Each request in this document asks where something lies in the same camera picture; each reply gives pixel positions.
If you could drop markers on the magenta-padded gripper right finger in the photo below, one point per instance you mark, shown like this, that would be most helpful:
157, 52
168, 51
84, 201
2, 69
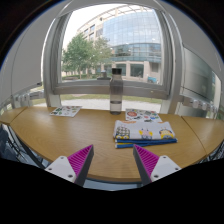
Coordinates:
156, 168

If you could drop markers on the green tree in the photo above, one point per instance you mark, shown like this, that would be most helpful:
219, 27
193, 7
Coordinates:
81, 53

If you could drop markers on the dark chair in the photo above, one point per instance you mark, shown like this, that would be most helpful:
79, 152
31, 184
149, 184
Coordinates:
8, 146

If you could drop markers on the small sticker sheet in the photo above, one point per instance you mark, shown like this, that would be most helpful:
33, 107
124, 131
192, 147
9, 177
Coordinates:
66, 111

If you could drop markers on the glass-fronted building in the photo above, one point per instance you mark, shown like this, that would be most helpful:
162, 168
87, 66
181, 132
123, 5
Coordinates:
133, 33

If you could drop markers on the clear bottle with black cap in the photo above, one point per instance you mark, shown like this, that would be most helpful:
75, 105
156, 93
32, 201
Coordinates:
116, 93

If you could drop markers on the white-framed window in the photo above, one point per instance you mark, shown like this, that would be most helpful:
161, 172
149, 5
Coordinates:
100, 87

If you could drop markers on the white socket trunking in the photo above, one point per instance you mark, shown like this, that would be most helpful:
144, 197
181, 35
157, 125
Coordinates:
28, 97
200, 104

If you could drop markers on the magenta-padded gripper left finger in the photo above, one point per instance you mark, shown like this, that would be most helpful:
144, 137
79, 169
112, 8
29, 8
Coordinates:
66, 166

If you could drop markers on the large sticker sheet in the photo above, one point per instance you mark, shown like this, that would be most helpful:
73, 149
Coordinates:
141, 115

